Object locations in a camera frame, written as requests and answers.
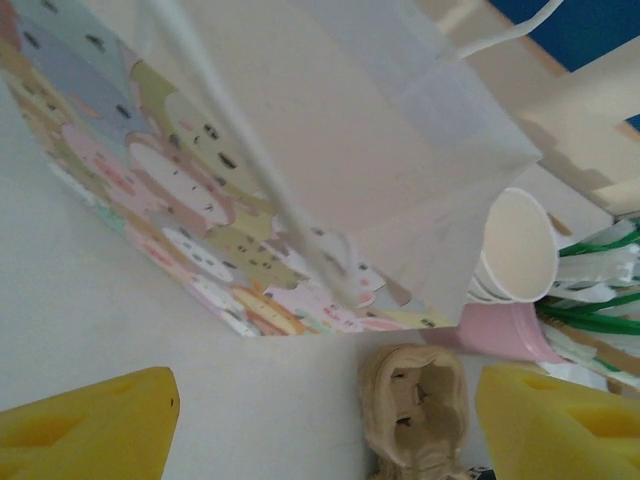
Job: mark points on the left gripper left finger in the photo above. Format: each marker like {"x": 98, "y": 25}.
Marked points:
{"x": 90, "y": 430}

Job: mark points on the pink holder cup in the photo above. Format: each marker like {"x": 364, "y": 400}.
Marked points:
{"x": 500, "y": 330}

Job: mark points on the stack of white paper cups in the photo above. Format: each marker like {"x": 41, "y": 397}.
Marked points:
{"x": 520, "y": 245}

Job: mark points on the green white stick packet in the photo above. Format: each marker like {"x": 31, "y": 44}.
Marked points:
{"x": 600, "y": 246}
{"x": 590, "y": 320}
{"x": 585, "y": 350}
{"x": 595, "y": 290}

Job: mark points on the brown cardboard cup carrier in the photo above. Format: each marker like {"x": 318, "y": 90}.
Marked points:
{"x": 415, "y": 400}

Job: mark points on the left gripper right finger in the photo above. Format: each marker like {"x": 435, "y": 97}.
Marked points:
{"x": 560, "y": 430}

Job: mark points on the cartoon print paper gift bag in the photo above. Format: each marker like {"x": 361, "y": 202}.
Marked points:
{"x": 350, "y": 125}

